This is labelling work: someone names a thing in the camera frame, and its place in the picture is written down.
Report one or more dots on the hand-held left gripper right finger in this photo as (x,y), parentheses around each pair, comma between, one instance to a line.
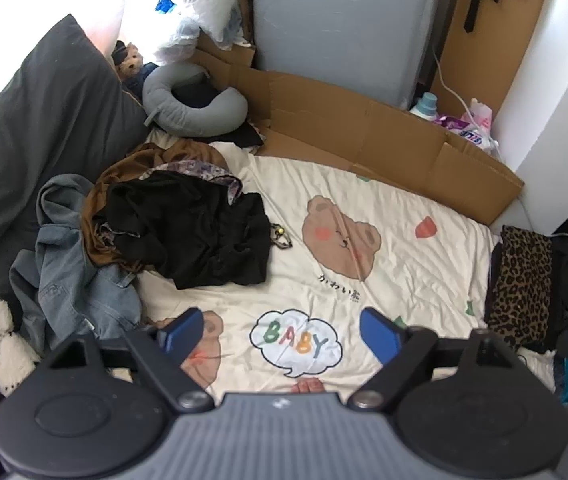
(381,332)

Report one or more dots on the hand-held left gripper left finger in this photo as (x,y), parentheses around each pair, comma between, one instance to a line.
(186,332)

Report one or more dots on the leopard print garment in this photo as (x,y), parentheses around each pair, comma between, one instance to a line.
(519,280)

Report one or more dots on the white printed blanket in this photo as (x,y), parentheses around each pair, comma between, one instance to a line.
(404,270)

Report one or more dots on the crumpled black garment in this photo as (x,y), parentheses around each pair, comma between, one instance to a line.
(198,235)

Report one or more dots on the small metal clasp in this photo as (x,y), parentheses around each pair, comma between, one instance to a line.
(281,232)

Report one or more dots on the blue denim jeans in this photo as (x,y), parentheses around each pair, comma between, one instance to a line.
(63,260)

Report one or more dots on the brown garment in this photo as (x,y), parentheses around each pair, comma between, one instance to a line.
(173,152)

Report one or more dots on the flat brown cardboard sheet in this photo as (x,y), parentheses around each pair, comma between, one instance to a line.
(364,130)

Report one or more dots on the white refill packet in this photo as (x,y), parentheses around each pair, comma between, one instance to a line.
(479,140)

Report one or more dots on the purple packet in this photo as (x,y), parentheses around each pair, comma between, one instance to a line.
(451,122)

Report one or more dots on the grey neck pillow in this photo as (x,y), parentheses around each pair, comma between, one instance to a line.
(163,105)

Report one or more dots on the white detergent bottle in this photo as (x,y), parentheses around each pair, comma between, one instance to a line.
(426,107)

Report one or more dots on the dark grey pillow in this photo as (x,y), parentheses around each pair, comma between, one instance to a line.
(53,110)

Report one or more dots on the brown plush bear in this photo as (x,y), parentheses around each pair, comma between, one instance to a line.
(131,60)

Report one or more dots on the open cardboard box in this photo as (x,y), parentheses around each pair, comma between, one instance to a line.
(223,55)

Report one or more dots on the clear plastic bag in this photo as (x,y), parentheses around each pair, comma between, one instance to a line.
(178,40)

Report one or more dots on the upright cardboard panel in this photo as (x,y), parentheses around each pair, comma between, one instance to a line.
(509,50)

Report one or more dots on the small blue item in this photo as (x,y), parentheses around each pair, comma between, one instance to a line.
(165,4)

